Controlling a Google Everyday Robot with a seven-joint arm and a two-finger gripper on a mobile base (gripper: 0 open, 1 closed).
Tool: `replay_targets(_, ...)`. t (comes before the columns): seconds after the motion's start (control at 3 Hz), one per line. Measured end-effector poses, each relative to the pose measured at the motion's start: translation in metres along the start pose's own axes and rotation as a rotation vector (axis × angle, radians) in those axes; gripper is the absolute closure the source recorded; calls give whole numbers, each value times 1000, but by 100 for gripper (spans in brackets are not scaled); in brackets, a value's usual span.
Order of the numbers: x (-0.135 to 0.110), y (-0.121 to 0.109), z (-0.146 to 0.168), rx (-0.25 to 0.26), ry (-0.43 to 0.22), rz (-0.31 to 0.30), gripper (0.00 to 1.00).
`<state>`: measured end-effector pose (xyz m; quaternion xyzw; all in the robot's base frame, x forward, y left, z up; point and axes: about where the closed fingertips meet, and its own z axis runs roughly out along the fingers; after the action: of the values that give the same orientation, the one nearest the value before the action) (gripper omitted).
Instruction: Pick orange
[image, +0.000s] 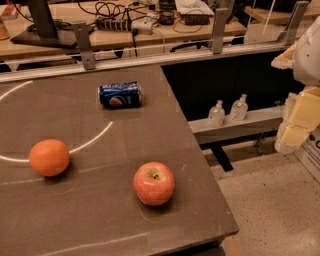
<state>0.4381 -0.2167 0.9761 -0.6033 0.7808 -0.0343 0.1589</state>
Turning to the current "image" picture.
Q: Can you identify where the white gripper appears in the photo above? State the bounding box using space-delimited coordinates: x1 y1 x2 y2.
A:
271 16 320 154

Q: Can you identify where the orange fruit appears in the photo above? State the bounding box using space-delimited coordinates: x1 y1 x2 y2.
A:
29 139 70 177

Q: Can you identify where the clear sanitizer bottle right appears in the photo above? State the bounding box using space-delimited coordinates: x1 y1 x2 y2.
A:
230 94 248 121

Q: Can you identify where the cardboard box with print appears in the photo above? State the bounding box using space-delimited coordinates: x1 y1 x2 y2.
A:
294 126 320 182

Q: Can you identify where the blue Pepsi can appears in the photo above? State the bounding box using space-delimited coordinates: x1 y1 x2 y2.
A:
98 81 141 108

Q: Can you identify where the red apple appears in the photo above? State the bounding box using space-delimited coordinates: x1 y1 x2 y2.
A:
133 162 175 206

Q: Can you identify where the black monitor stand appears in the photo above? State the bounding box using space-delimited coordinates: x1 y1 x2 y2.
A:
10 0 96 49

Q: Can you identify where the grey metal rail beam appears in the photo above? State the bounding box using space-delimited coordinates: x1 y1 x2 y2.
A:
189 106 283 144

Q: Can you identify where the metal bracket right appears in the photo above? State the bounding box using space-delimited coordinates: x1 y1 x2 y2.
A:
277 0 309 45

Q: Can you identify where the metal bracket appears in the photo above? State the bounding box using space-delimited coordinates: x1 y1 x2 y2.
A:
72 21 96 70
277 0 309 45
211 8 228 54

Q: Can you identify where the metal bracket middle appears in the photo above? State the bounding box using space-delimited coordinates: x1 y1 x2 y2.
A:
211 8 228 54

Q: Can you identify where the power strip with cables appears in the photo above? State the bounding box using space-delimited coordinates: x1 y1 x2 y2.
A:
95 16 153 35

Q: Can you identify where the metal bracket left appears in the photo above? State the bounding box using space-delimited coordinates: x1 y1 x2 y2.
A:
72 21 96 70

